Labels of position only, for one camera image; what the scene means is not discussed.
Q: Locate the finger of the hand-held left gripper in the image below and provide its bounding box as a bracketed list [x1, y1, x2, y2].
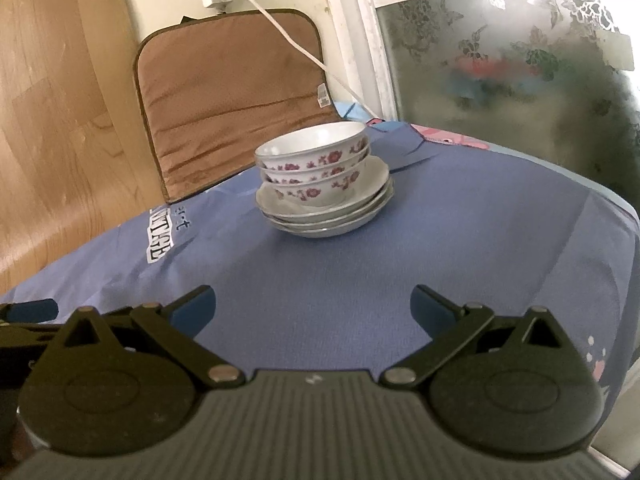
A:
[0, 298, 65, 348]

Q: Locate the brown seat cushion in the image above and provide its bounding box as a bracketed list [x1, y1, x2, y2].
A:
[132, 8, 337, 204]

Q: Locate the frosted floral glass door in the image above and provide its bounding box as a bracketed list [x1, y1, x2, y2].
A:
[320, 0, 640, 206]

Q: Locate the wood pattern sheet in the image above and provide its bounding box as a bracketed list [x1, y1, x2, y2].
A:
[0, 0, 167, 295]

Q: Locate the white floral bowl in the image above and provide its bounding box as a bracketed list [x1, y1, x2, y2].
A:
[260, 152, 371, 187]
[254, 121, 371, 174]
[271, 167, 364, 207]

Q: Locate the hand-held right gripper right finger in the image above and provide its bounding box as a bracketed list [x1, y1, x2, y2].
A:
[379, 285, 577, 389]

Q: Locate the white power cable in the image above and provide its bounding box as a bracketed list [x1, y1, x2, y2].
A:
[206, 0, 387, 122]

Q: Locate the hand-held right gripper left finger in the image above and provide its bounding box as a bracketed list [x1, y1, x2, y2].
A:
[59, 285, 247, 390]

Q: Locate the white shallow plate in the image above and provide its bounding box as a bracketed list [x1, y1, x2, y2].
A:
[255, 155, 391, 220]
[262, 180, 395, 229]
[271, 192, 395, 239]

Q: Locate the blue printed cloth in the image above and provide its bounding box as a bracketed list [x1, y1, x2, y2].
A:
[0, 119, 640, 401]

